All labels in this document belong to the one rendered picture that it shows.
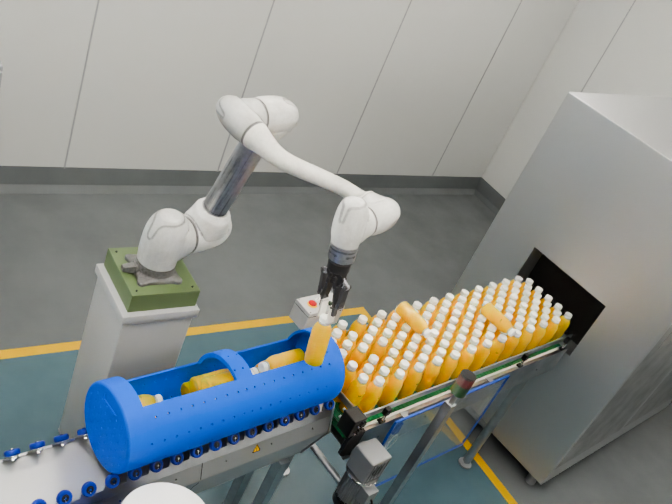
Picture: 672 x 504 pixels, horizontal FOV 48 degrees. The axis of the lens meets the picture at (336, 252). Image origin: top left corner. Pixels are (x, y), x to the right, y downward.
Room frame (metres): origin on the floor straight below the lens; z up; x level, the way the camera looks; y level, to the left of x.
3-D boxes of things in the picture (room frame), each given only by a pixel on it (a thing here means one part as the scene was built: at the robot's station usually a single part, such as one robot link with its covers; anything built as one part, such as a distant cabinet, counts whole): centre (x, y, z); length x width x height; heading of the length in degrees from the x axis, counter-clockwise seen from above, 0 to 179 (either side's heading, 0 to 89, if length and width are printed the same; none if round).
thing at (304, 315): (2.58, -0.03, 1.05); 0.20 x 0.10 x 0.10; 143
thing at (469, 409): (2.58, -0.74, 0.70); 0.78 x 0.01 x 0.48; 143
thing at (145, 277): (2.31, 0.64, 1.11); 0.22 x 0.18 x 0.06; 135
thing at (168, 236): (2.33, 0.61, 1.25); 0.18 x 0.16 x 0.22; 152
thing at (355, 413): (2.16, -0.32, 0.95); 0.10 x 0.07 x 0.10; 53
